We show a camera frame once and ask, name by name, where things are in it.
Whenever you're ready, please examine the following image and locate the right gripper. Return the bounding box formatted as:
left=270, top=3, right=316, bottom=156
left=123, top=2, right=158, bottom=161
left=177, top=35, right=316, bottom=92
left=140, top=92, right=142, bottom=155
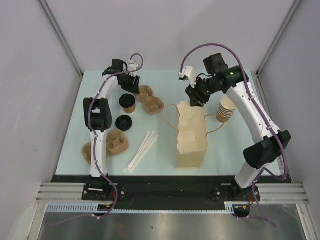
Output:
left=185, top=76, right=221, bottom=108

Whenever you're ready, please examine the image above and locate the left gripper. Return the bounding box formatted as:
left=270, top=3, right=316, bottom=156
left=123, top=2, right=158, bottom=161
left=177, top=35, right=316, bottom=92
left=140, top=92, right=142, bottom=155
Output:
left=119, top=72, right=140, bottom=95

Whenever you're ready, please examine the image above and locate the black coffee cup lid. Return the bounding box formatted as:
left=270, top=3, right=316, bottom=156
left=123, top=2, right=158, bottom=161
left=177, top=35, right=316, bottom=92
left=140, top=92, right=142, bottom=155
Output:
left=119, top=93, right=136, bottom=108

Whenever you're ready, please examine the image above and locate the single brown pulp carrier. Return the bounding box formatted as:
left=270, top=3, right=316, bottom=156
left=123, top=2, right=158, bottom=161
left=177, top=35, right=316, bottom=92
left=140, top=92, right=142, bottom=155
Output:
left=134, top=85, right=164, bottom=115

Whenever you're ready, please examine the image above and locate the kraft paper takeout bag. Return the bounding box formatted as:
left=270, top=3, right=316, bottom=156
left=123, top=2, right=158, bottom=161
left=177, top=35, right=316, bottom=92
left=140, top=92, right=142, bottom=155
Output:
left=163, top=101, right=226, bottom=170

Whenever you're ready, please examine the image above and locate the brown pulp cup carrier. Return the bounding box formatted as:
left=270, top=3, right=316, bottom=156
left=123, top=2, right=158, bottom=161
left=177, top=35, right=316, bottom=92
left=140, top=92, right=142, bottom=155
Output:
left=81, top=129, right=129, bottom=165

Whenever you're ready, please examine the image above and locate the brown paper coffee cup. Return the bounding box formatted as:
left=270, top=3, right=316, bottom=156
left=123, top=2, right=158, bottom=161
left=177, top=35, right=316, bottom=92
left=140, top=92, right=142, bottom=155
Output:
left=123, top=105, right=136, bottom=114

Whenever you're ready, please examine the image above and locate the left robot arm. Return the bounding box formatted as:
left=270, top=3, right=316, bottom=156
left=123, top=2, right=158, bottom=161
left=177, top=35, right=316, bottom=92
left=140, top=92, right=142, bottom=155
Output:
left=83, top=58, right=144, bottom=200

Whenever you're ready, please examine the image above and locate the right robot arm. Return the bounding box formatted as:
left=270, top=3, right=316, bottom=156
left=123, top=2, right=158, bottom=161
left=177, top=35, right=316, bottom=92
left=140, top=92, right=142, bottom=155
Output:
left=179, top=53, right=291, bottom=201

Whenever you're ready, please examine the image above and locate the stack of paper cups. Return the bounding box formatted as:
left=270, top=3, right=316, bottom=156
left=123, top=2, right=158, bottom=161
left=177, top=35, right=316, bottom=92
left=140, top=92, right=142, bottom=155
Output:
left=216, top=95, right=237, bottom=123

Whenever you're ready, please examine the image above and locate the white wrapped straw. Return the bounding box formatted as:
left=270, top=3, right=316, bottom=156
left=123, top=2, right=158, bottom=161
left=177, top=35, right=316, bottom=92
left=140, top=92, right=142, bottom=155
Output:
left=129, top=135, right=159, bottom=173
left=123, top=131, right=155, bottom=173
left=123, top=131, right=159, bottom=173

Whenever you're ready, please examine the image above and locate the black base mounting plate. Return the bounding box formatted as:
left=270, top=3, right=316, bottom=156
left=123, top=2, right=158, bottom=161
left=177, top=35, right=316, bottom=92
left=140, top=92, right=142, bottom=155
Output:
left=51, top=175, right=275, bottom=211

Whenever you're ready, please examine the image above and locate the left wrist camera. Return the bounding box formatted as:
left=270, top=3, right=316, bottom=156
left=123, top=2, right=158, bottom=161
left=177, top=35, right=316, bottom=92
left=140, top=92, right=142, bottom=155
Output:
left=127, top=60, right=140, bottom=77

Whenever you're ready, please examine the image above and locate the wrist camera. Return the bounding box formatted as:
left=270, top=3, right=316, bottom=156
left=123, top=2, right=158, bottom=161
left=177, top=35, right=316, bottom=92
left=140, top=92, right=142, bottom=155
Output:
left=178, top=66, right=197, bottom=89
left=127, top=60, right=140, bottom=77

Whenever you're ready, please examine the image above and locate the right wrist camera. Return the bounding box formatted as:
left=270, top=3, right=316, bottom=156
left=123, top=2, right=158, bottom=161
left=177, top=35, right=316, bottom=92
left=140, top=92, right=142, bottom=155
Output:
left=178, top=66, right=197, bottom=89

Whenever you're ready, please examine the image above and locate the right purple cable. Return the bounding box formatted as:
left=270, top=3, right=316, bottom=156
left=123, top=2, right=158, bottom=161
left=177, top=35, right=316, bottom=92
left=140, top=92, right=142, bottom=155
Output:
left=179, top=43, right=288, bottom=228

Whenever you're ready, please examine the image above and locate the aluminium frame rail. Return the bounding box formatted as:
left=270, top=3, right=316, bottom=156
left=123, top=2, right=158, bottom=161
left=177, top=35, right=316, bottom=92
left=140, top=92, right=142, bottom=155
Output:
left=36, top=182, right=309, bottom=204

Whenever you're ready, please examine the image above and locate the white slotted cable duct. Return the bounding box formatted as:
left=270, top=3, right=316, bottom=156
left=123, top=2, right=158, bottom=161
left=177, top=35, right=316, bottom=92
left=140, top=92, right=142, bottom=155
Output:
left=46, top=203, right=234, bottom=214

